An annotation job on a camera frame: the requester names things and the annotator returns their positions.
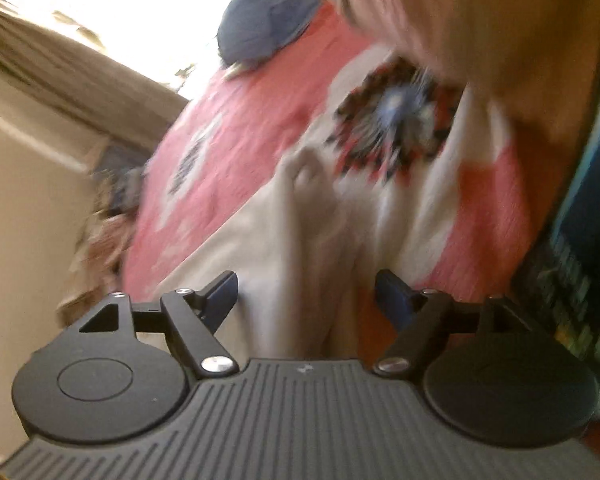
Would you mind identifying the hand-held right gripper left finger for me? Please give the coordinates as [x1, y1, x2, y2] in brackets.
[79, 270, 240, 379]

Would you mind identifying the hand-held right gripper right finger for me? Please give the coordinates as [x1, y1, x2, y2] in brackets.
[372, 269, 536, 378]

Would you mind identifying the white bear print sweater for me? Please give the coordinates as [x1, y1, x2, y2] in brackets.
[155, 147, 431, 361]

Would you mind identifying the red floral bed sheet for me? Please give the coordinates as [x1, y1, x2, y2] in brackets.
[122, 0, 571, 356]

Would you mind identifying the dark printed cloth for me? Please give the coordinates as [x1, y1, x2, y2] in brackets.
[510, 60, 600, 411]

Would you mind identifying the beige curtain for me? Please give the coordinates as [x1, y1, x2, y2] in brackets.
[0, 0, 188, 146]

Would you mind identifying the blue cloth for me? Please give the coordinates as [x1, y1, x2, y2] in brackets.
[216, 0, 326, 63]

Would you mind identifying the person's pink sweater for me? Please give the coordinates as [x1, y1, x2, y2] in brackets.
[300, 0, 600, 136]

